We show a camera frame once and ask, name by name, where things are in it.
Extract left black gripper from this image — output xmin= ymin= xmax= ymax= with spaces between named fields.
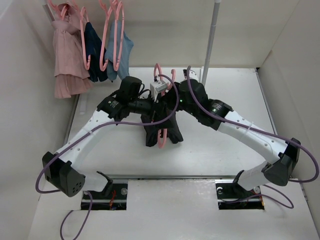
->
xmin=129 ymin=91 xmax=174 ymax=129

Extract black trousers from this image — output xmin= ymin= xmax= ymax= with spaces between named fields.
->
xmin=140 ymin=92 xmax=184 ymax=148

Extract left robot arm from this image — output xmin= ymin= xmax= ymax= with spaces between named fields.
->
xmin=40 ymin=76 xmax=168 ymax=199

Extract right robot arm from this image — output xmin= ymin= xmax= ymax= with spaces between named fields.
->
xmin=170 ymin=79 xmax=300 ymax=197

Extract pink hanger with dress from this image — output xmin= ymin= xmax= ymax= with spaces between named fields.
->
xmin=46 ymin=0 xmax=70 ymax=22

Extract white rack foot bar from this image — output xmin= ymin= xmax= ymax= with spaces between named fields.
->
xmin=199 ymin=66 xmax=204 ymax=83

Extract light blue garment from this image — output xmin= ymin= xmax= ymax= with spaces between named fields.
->
xmin=103 ymin=19 xmax=135 ymax=87

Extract pink pleated dress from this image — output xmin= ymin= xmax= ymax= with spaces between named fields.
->
xmin=52 ymin=2 xmax=93 ymax=99

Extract navy blue garment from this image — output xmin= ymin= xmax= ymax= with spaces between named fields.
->
xmin=84 ymin=22 xmax=108 ymax=83

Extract silver rack pole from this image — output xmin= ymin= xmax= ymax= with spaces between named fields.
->
xmin=201 ymin=0 xmax=222 ymax=86

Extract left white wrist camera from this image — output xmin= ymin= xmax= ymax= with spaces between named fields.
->
xmin=149 ymin=80 xmax=167 ymax=102

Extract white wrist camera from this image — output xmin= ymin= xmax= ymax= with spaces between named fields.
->
xmin=149 ymin=80 xmax=167 ymax=102
xmin=183 ymin=69 xmax=200 ymax=82

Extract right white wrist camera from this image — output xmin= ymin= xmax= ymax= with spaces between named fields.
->
xmin=183 ymin=69 xmax=200 ymax=82

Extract left white rack post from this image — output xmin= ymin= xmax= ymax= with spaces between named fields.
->
xmin=41 ymin=0 xmax=55 ymax=22

